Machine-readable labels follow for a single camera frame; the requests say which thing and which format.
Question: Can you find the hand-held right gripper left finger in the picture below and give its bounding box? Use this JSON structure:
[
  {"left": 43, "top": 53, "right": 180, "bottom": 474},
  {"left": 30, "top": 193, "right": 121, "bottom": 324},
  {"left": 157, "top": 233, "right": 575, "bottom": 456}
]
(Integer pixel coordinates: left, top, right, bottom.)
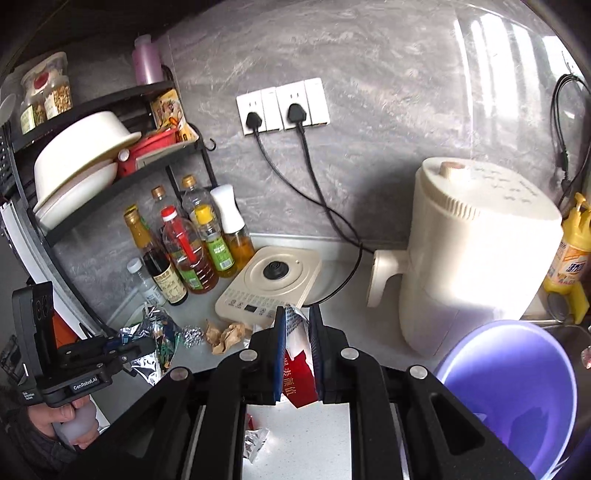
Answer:
[{"left": 60, "top": 305, "right": 287, "bottom": 480}]

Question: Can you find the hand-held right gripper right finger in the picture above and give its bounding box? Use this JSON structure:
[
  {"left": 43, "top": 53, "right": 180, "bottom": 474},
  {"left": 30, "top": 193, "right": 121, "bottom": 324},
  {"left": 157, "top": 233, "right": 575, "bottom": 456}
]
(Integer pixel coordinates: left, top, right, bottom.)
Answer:
[{"left": 309, "top": 305, "right": 536, "bottom": 480}]

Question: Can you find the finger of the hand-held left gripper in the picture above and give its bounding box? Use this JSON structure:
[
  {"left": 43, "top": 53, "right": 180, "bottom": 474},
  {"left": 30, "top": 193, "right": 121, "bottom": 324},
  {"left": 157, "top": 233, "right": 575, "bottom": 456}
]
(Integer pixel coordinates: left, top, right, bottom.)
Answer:
[
  {"left": 108, "top": 352, "right": 140, "bottom": 377},
  {"left": 104, "top": 336, "right": 155, "bottom": 356}
]

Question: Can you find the red and white paper packet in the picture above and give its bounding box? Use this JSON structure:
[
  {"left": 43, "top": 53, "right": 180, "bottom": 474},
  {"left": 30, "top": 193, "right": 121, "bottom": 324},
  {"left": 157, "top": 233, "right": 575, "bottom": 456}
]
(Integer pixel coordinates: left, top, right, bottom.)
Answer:
[{"left": 283, "top": 305, "right": 321, "bottom": 409}]

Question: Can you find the silver foil snack bag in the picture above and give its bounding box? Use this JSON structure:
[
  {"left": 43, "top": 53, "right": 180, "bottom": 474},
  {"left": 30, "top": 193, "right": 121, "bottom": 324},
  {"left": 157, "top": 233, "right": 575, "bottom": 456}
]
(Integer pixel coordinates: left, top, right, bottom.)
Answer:
[{"left": 121, "top": 302, "right": 183, "bottom": 384}]

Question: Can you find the small foil scrap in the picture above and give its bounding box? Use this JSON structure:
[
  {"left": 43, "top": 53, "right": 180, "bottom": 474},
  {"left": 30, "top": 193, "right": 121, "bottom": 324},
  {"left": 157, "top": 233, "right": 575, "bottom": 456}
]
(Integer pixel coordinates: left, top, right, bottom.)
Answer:
[{"left": 244, "top": 413, "right": 270, "bottom": 462}]

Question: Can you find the purple plastic bucket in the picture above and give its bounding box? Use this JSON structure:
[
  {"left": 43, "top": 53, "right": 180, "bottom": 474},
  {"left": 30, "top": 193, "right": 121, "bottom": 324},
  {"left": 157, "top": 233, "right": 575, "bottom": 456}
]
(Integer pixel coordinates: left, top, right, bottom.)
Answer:
[{"left": 434, "top": 320, "right": 578, "bottom": 480}]

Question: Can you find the person's left forearm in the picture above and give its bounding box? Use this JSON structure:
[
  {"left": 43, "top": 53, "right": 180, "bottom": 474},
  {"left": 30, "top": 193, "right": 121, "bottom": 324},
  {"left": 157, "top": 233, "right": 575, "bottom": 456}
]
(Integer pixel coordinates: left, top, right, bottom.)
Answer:
[{"left": 0, "top": 392, "right": 75, "bottom": 480}]

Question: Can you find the person's left hand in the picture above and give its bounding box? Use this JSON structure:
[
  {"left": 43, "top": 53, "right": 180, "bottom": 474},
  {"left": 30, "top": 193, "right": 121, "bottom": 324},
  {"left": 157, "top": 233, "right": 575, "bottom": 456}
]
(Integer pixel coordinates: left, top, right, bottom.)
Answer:
[{"left": 28, "top": 397, "right": 100, "bottom": 451}]

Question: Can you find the orange object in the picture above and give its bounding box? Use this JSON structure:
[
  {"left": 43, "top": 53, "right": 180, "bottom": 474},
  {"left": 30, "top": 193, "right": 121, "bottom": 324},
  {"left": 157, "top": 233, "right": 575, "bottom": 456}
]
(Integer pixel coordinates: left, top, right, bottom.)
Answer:
[{"left": 52, "top": 311, "right": 77, "bottom": 344}]

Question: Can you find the dark soy sauce bottle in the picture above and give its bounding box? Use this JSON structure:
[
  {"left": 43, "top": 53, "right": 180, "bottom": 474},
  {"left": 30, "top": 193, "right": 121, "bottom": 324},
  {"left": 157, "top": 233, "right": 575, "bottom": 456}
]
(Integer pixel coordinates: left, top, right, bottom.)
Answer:
[{"left": 123, "top": 205, "right": 189, "bottom": 306}]

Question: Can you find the cream kettle base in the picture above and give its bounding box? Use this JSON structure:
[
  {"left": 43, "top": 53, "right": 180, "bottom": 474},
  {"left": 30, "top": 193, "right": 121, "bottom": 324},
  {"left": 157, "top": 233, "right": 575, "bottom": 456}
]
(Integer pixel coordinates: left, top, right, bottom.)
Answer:
[{"left": 215, "top": 246, "right": 322, "bottom": 322}]

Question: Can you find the small clear white cap bottle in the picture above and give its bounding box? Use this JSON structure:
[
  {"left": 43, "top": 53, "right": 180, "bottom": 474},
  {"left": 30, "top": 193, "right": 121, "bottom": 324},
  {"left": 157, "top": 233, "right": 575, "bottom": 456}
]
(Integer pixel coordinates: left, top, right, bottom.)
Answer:
[{"left": 126, "top": 257, "right": 168, "bottom": 308}]

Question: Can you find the red cap oil bottle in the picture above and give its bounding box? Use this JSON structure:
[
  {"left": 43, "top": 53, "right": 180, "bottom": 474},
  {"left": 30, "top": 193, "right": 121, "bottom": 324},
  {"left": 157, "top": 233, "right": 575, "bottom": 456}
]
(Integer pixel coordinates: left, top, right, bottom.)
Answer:
[{"left": 160, "top": 206, "right": 220, "bottom": 293}]

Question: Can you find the yellow cap green label bottle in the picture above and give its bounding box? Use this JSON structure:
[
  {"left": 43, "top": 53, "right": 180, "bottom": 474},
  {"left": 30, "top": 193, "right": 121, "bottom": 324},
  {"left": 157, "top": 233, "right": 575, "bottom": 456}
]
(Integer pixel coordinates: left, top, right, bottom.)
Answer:
[{"left": 194, "top": 204, "right": 236, "bottom": 279}]

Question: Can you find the cream plate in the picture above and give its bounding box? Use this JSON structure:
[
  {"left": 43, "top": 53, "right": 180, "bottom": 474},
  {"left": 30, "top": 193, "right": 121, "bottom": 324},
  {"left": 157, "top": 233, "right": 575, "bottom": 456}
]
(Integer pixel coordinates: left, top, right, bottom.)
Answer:
[{"left": 34, "top": 161, "right": 120, "bottom": 232}]

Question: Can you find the clear bottle with gold cap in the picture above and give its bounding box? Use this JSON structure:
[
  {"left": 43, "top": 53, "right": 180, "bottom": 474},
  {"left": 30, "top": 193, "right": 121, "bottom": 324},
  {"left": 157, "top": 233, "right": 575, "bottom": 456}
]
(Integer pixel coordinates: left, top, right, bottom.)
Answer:
[
  {"left": 139, "top": 186, "right": 178, "bottom": 241},
  {"left": 180, "top": 174, "right": 213, "bottom": 222}
]

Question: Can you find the white top oil sprayer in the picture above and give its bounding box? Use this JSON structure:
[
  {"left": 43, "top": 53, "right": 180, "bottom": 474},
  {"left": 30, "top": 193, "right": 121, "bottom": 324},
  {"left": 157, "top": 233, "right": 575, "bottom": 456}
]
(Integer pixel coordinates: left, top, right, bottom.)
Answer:
[{"left": 210, "top": 185, "right": 256, "bottom": 278}]

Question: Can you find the cream air fryer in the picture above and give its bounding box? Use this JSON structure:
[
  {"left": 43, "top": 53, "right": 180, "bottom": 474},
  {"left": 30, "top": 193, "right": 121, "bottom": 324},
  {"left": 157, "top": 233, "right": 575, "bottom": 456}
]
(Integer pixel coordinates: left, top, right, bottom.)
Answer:
[{"left": 367, "top": 157, "right": 564, "bottom": 356}]

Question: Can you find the red plastic container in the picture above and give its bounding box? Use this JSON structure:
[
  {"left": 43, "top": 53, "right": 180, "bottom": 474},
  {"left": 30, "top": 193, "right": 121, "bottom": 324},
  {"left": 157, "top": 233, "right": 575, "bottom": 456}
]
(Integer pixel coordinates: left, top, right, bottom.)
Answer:
[{"left": 115, "top": 129, "right": 178, "bottom": 181}]

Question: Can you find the large cream bowl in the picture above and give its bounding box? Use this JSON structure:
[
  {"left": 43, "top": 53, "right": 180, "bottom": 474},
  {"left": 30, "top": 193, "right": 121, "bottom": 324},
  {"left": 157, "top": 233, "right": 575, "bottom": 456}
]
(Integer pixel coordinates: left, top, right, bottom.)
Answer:
[{"left": 33, "top": 111, "right": 142, "bottom": 210}]

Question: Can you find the glass spice jar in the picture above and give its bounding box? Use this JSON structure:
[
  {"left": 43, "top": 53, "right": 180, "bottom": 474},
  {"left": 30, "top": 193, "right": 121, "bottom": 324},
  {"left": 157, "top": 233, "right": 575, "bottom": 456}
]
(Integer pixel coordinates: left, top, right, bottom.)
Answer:
[
  {"left": 19, "top": 99, "right": 47, "bottom": 134},
  {"left": 44, "top": 85, "right": 74, "bottom": 118}
]

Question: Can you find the orange snack packet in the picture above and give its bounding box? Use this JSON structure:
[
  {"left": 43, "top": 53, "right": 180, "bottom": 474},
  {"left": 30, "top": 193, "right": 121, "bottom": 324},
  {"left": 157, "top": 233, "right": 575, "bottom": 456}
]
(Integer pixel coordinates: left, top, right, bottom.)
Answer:
[{"left": 150, "top": 89, "right": 185, "bottom": 130}]

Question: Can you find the black kitchen rack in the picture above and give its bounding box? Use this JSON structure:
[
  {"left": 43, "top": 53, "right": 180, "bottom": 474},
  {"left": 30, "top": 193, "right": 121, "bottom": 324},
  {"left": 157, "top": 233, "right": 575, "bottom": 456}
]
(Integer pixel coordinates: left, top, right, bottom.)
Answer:
[{"left": 0, "top": 65, "right": 218, "bottom": 337}]

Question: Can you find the yellow dish soap bottle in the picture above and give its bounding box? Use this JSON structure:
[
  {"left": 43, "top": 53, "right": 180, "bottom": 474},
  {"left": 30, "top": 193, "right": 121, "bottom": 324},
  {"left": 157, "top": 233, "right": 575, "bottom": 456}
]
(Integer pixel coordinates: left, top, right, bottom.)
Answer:
[{"left": 542, "top": 193, "right": 591, "bottom": 296}]

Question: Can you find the yellow sponge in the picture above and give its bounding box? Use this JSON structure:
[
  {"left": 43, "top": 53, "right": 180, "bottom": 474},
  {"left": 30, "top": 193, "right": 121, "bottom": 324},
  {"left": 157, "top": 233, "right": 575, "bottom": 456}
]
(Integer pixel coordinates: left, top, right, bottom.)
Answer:
[{"left": 571, "top": 281, "right": 591, "bottom": 324}]

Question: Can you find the clear lidded food container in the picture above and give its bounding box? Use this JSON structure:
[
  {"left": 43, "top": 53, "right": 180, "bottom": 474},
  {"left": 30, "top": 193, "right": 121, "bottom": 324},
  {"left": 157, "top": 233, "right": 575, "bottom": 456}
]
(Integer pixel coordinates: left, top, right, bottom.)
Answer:
[{"left": 21, "top": 52, "right": 70, "bottom": 100}]

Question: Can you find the pink plastic bottle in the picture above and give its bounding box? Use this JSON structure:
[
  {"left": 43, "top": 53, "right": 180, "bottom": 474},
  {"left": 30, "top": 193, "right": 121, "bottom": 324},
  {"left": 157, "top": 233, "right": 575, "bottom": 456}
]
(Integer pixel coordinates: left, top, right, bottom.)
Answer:
[{"left": 132, "top": 34, "right": 164, "bottom": 86}]

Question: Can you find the white wall socket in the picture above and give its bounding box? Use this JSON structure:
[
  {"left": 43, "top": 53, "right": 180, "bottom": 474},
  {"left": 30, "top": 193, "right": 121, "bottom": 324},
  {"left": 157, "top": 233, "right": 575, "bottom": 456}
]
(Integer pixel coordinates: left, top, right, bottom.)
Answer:
[
  {"left": 276, "top": 78, "right": 330, "bottom": 131},
  {"left": 236, "top": 88, "right": 280, "bottom": 136}
]

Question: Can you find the thin black wall cable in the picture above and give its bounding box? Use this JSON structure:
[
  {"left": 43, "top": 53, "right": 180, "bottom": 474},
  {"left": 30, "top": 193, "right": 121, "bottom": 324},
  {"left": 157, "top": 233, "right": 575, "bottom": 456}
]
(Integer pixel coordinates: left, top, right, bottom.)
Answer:
[{"left": 551, "top": 73, "right": 589, "bottom": 210}]

